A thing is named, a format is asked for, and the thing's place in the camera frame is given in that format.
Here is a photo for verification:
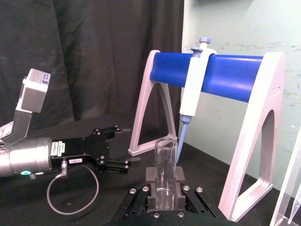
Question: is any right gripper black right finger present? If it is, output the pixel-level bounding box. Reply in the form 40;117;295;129
174;166;219;219

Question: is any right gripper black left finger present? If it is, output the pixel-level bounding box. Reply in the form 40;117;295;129
112;166;158;222

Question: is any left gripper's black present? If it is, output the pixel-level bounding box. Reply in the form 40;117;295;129
50;125;141;175

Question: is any clear glass tube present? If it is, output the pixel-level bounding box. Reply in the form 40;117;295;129
155;138;178;212

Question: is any white pipette with blue tip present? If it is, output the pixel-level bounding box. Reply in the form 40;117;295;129
176;37;218;163

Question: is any black backdrop curtain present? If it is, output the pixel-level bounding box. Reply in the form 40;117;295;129
0;0;184;134

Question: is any clear plastic case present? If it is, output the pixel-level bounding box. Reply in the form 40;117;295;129
269;126;301;226

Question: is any white stand with blue bar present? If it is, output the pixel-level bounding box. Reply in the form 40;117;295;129
127;49;286;222

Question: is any clear conical plastic tip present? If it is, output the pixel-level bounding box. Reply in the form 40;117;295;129
287;185;301;225

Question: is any thin grey gripper cable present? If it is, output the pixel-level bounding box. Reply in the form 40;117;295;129
46;159;100;216

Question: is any left robot arm with camera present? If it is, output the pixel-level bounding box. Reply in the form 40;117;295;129
0;68;53;180

